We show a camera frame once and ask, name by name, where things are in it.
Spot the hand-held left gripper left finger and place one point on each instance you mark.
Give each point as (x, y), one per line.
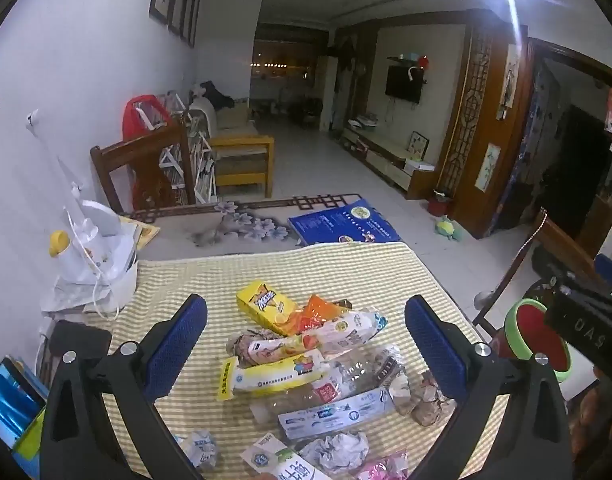
(178, 340)

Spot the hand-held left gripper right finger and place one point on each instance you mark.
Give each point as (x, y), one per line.
(432, 341)

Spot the red bin with green rim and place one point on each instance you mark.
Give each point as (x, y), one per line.
(536, 340)

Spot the brown paper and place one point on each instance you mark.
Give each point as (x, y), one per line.
(431, 402)

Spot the yellow tea carton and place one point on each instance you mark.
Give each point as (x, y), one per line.
(263, 302)

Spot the yellow and white packet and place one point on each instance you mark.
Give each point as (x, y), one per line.
(266, 380)

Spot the brown snack wrapper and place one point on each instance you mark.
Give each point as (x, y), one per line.
(241, 347)

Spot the grey round floor stand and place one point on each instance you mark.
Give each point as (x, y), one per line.
(486, 300)

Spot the white wrapper with blue ends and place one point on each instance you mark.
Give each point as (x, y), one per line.
(353, 330)

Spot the clear bottle with red label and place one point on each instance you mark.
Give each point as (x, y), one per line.
(356, 370)

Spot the black pad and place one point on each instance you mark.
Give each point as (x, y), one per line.
(78, 345)

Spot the small crumpled white wrapper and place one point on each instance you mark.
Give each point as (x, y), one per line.
(198, 450)

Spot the yellow book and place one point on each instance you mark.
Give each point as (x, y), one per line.
(143, 232)

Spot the green plush toy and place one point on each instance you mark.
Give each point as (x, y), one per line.
(446, 227)

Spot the orange snack packet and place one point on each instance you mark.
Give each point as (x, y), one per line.
(318, 312)

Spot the white tabletop appliance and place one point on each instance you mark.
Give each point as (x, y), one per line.
(101, 250)

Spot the white and blue toothpaste box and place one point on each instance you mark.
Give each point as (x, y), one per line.
(331, 412)

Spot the grey floral mat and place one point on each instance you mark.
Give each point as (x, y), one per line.
(246, 222)

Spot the red bucket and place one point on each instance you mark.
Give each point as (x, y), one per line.
(438, 205)

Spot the pink patterned wrapper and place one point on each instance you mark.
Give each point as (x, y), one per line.
(381, 467)

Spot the crumpled white paper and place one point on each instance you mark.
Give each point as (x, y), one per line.
(336, 452)

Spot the green and white milk carton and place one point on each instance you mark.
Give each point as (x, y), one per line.
(281, 460)

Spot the carved wooden partition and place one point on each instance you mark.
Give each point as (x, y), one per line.
(496, 175)

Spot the white drying rack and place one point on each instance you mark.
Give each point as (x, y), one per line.
(201, 160)

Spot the bamboo scroll picture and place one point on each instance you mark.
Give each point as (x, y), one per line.
(488, 165)

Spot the low television cabinet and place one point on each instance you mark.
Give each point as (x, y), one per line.
(386, 155)

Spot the small framed picture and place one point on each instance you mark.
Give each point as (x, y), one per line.
(419, 145)

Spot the dark wooden chair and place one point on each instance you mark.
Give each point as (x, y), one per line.
(131, 147)

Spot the red bag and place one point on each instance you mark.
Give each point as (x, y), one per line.
(136, 120)

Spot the dark clothes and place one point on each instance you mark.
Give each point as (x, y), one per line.
(216, 95)

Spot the tall scroll picture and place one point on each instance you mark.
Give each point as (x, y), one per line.
(511, 75)

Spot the white tall cabinet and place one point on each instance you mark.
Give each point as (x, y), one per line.
(326, 90)

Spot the wall television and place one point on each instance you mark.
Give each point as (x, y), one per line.
(403, 85)

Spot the wall shelf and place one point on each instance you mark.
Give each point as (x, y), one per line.
(406, 57)

